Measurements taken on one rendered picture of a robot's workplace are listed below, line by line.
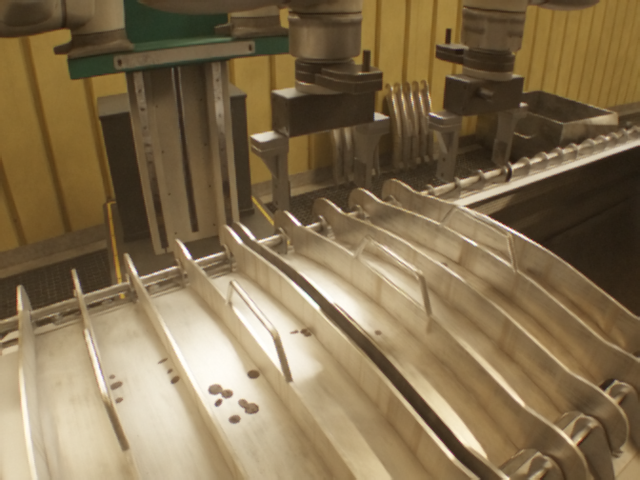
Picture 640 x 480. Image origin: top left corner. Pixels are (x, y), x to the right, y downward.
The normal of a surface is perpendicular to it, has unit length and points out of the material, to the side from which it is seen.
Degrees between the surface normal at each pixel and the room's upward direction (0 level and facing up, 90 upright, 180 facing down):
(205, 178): 90
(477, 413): 13
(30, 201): 90
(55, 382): 7
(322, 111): 90
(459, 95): 90
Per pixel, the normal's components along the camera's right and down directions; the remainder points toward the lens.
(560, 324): -0.85, 0.27
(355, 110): 0.54, 0.43
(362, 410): 0.07, -0.80
